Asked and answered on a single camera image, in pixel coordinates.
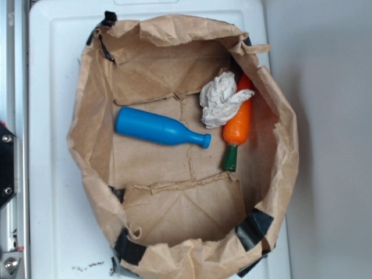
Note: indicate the blue plastic bottle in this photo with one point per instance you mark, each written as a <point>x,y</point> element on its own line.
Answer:
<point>156,128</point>

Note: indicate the white plastic bin lid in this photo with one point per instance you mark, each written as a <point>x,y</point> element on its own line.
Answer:
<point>65,238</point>

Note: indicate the brown paper bag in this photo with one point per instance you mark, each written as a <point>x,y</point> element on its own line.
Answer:
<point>171,211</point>

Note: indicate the crumpled white paper towel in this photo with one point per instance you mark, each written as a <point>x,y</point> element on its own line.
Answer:
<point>221,99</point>

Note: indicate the orange toy carrot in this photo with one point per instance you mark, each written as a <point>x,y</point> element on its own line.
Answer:
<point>235,133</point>

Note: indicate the silver metal rail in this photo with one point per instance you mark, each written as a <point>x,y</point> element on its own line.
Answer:
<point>15,225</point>

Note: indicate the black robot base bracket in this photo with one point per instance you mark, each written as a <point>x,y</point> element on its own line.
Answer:
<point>8,165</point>

